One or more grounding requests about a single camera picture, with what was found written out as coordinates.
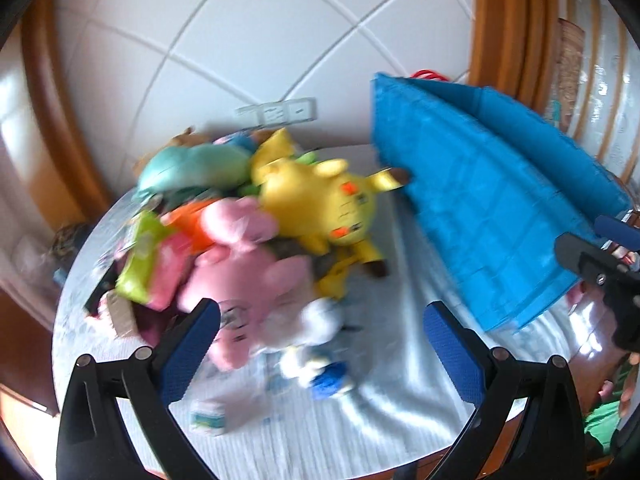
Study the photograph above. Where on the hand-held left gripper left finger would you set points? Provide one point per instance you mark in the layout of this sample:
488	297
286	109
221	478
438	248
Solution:
186	357

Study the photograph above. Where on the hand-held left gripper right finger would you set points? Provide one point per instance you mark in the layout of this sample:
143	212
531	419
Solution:
454	357

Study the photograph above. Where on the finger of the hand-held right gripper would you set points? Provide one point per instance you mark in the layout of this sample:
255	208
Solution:
612	227
575	255

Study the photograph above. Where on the blue fabric storage bin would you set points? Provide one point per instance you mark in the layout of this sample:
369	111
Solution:
480	200

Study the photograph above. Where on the desktop with white cloth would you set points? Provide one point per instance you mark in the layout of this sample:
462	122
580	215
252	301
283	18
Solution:
400	385

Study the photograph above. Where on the person's right hand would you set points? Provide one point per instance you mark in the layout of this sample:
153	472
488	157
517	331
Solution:
627	392

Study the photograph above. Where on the small white box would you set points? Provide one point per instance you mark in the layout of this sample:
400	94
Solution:
210	416

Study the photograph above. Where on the brown cardboard box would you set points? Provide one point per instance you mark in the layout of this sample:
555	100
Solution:
120	317

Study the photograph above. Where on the pink snack packet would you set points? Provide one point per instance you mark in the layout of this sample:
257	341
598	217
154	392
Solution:
167	277

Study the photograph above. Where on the pink plush toy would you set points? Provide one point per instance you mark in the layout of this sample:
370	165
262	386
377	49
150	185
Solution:
240	270

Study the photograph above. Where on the green and pink plush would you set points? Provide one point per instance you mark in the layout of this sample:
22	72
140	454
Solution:
142	260

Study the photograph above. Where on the white and blue plush toy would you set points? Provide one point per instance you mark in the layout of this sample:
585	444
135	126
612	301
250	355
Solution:
312	325

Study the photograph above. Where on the orange plush toy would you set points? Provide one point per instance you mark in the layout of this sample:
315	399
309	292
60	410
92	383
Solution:
192	225

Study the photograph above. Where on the teal plush toy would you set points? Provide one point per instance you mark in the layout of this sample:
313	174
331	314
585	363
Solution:
195	167

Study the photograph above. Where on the yellow mouse plush toy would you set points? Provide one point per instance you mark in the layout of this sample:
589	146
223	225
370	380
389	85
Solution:
305	200

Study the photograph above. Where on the wooden door frame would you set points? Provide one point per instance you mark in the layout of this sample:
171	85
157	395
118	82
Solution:
515	25

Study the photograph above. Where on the white wall socket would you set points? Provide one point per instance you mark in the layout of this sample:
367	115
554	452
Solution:
277	110

